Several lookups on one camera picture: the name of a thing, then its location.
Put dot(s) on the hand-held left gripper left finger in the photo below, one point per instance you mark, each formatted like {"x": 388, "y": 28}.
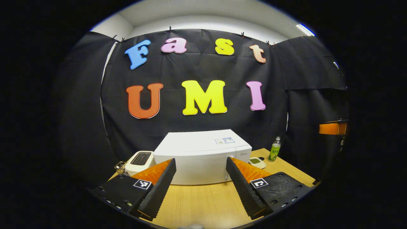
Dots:
{"x": 159, "y": 190}

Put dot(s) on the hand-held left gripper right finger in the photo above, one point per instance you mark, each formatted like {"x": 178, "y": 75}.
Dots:
{"x": 243, "y": 190}

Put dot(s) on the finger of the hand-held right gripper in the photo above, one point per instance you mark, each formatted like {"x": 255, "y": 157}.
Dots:
{"x": 330, "y": 128}

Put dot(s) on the white microwave oven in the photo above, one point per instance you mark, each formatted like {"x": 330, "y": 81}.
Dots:
{"x": 197, "y": 165}

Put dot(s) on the white divided dish of grains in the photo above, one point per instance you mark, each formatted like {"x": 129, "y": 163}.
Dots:
{"x": 257, "y": 163}

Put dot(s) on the white toaster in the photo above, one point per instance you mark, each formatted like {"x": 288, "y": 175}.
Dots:
{"x": 138, "y": 162}

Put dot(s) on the green drink bottle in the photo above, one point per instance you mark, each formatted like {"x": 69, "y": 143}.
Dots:
{"x": 274, "y": 151}

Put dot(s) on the ceiling light panel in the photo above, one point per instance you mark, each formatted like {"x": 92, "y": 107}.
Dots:
{"x": 304, "y": 29}

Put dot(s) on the black backdrop cloth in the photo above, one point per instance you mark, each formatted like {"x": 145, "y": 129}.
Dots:
{"x": 197, "y": 66}

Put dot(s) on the row of black cloth clips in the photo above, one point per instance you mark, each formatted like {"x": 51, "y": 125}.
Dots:
{"x": 170, "y": 29}

